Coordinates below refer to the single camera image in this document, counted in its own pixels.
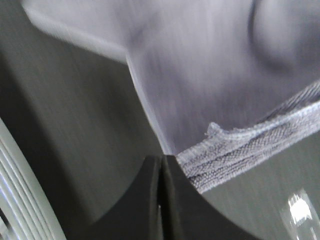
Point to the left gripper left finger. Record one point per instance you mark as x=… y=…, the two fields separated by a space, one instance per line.
x=135 y=215

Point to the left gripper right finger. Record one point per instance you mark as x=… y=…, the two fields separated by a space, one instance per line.
x=185 y=214

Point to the grey microfibre towel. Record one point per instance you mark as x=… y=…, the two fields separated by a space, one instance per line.
x=225 y=84

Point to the grey perforated laundry basket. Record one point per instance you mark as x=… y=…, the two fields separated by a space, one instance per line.
x=25 y=212

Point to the middle clear tape strip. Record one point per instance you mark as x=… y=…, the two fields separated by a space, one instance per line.
x=300 y=218

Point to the black table mat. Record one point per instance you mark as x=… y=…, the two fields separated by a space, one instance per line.
x=76 y=116

